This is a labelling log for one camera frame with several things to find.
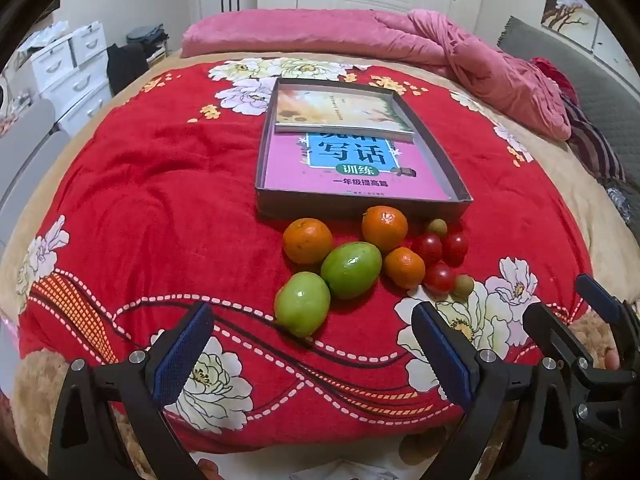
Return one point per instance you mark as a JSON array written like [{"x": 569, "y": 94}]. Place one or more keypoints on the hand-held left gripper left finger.
[{"x": 182, "y": 355}]

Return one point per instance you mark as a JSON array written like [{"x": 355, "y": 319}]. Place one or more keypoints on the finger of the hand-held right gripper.
[
  {"x": 595, "y": 295},
  {"x": 555, "y": 335}
]

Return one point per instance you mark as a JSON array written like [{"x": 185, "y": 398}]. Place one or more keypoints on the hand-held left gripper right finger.
[{"x": 442, "y": 355}]

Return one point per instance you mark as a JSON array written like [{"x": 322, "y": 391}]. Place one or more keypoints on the small tan longan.
[
  {"x": 437, "y": 226},
  {"x": 463, "y": 285}
]

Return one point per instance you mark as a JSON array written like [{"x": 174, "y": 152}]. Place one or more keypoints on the red cherry tomato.
[
  {"x": 455, "y": 248},
  {"x": 427, "y": 247},
  {"x": 440, "y": 278}
]

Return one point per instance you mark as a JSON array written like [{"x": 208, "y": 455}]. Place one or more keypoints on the small orange mandarin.
[{"x": 404, "y": 267}]

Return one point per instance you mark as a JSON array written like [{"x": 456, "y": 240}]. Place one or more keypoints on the dark green jujube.
[{"x": 351, "y": 270}]

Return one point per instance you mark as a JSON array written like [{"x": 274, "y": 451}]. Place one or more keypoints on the light green jujube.
[{"x": 302, "y": 303}]

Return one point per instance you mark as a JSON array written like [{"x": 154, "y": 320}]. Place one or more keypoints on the large orange mandarin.
[{"x": 307, "y": 241}]

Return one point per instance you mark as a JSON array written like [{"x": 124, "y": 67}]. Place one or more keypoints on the grey shallow cardboard box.
[{"x": 350, "y": 207}]

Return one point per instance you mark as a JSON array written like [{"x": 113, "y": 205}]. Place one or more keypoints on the person's right hand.
[{"x": 611, "y": 360}]

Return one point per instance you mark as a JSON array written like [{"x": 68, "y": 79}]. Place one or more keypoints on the grey patterned cloth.
[{"x": 620, "y": 200}]

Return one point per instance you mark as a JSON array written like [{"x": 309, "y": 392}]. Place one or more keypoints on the red floral blanket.
[{"x": 150, "y": 210}]

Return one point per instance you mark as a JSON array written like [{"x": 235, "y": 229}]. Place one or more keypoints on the striped pillow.
[{"x": 592, "y": 145}]

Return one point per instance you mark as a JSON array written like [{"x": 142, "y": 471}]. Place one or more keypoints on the pink workbook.
[{"x": 300, "y": 170}]

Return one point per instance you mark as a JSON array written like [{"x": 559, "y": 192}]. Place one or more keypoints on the grey padded headboard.
[{"x": 575, "y": 70}]

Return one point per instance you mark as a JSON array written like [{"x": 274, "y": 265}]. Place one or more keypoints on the red crumpled cloth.
[{"x": 550, "y": 72}]

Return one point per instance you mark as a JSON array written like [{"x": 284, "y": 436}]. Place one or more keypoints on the sunflower cover book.
[{"x": 325, "y": 107}]

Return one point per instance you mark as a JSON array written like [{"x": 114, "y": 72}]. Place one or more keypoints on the white drawer cabinet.
[{"x": 75, "y": 75}]

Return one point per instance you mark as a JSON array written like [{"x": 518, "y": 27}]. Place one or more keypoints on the pile of folded clothes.
[{"x": 147, "y": 37}]

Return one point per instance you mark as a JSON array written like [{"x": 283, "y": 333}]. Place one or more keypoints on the pink quilt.
[{"x": 300, "y": 35}]

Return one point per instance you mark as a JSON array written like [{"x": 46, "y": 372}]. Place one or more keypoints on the tree wall painting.
[{"x": 570, "y": 5}]

